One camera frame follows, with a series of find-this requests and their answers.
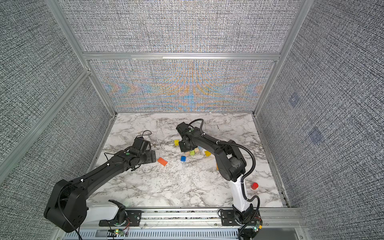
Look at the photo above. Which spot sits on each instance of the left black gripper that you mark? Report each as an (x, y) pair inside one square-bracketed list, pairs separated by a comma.
[(150, 159)]

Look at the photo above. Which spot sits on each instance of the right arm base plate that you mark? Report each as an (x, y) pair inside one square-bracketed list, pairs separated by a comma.
[(233, 218)]

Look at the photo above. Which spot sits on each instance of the red wood cylinder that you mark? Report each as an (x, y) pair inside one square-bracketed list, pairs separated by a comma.
[(255, 186)]

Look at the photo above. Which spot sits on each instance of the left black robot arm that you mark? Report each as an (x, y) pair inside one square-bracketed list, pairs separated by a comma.
[(67, 205)]

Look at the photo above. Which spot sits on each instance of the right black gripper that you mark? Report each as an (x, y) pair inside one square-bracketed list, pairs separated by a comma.
[(183, 149)]

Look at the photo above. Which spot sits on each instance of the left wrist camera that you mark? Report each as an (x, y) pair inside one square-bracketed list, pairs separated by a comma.
[(141, 145)]

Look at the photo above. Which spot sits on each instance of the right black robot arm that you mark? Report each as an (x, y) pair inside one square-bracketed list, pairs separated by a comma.
[(234, 161)]

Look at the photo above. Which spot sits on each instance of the aluminium mounting rail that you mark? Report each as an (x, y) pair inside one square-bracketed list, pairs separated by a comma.
[(197, 217)]

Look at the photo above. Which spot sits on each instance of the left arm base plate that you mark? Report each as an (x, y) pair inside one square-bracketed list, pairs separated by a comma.
[(130, 217)]

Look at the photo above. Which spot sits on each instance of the red-orange wood block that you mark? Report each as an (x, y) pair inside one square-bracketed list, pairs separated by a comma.
[(162, 161)]

